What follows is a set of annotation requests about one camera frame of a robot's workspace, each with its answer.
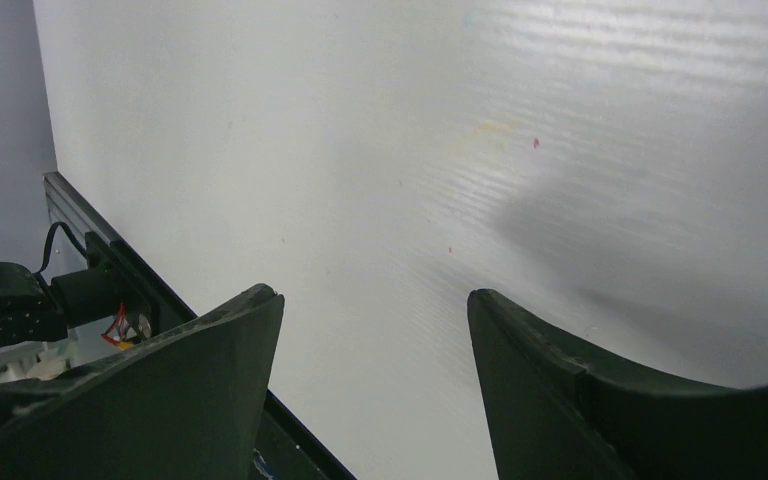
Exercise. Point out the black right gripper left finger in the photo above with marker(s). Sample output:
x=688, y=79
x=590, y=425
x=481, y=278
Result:
x=185, y=404

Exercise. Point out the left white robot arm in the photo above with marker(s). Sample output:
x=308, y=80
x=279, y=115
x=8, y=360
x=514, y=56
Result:
x=32, y=309

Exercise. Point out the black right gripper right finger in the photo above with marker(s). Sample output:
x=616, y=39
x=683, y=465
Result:
x=560, y=407

